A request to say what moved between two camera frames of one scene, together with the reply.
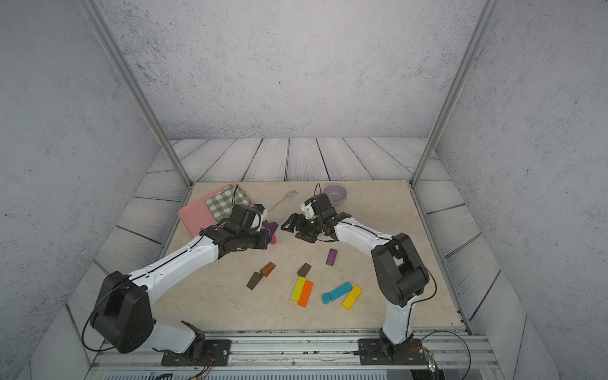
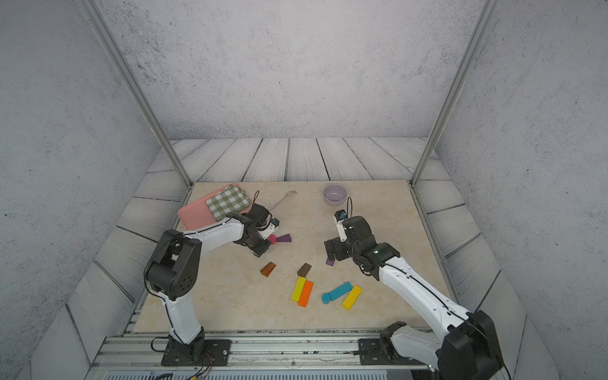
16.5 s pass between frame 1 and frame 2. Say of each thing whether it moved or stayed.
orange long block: stayed
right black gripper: moved
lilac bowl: stayed
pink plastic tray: stayed
